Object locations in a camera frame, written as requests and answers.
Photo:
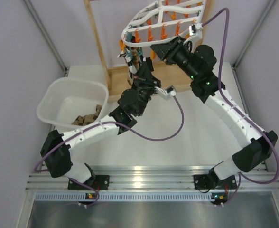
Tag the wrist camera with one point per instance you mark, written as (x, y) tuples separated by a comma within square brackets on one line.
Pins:
[(167, 93), (195, 33)]

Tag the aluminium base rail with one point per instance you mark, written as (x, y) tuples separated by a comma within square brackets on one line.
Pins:
[(143, 184)]

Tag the white clip hanger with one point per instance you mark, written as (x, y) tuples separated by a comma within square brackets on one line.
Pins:
[(163, 20)]

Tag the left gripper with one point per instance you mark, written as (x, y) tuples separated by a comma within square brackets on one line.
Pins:
[(146, 78)]

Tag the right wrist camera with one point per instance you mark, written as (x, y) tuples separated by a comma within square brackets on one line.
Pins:
[(195, 33)]

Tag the left wooden post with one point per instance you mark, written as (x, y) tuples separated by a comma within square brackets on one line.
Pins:
[(89, 10)]

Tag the brown checkered sock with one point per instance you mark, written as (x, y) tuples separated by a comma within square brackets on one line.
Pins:
[(89, 118)]

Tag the black white patterned sock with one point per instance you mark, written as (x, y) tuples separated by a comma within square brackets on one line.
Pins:
[(132, 69)]

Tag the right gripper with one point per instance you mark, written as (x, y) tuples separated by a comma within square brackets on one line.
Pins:
[(168, 51)]

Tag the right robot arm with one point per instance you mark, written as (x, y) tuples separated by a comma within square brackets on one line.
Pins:
[(256, 144)]

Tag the wooden tray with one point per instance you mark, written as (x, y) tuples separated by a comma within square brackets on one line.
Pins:
[(169, 75)]

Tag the teal clothespin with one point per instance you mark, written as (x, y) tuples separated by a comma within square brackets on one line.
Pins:
[(139, 51), (128, 53)]

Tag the white plastic bin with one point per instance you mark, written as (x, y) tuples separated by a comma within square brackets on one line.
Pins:
[(68, 98)]

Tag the orange clothespin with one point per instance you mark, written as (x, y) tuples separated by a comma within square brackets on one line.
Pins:
[(152, 55), (122, 47)]

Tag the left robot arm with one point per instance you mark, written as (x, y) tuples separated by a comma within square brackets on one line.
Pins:
[(59, 148)]

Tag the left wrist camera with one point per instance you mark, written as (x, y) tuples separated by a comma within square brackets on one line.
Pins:
[(167, 93)]

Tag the striped colourful sock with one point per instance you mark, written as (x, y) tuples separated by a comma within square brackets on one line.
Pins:
[(136, 61)]

